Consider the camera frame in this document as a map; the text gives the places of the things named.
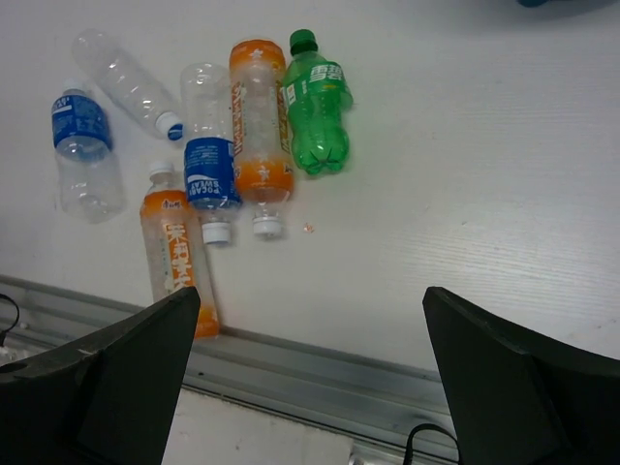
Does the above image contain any blue Pocari Sweat bottle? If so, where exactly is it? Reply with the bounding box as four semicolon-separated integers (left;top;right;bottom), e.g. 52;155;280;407
180;63;241;245

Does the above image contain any orange label bottle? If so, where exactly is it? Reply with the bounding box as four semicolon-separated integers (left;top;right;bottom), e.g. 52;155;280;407
139;161;220;339

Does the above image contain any aluminium table edge rail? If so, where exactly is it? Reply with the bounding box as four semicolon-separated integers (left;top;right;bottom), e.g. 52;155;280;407
1;276;458;464

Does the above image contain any green Sprite bottle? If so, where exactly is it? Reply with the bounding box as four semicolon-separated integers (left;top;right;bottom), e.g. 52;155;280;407
283;29;354;176

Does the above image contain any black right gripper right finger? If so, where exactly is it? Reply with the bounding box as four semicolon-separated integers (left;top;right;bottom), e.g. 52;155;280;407
422;287;619;464

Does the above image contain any black cable at table edge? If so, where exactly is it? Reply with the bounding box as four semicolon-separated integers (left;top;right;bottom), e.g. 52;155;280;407
403;422;460;465

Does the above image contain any blue label bottle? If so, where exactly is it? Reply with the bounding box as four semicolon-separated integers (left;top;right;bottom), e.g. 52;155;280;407
50;79;126;224

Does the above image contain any orange label bottle cap down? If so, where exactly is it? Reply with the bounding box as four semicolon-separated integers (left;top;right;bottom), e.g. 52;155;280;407
229;38;295;239

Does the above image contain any clear unlabelled plastic bottle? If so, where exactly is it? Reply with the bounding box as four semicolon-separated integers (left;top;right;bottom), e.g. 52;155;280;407
72;29;183;142

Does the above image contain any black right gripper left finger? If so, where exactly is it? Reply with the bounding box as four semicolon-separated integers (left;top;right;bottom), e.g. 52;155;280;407
1;288;200;464

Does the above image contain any blue bin with yellow rim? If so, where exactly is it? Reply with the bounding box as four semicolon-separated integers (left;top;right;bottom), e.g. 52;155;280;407
515;0;620;9

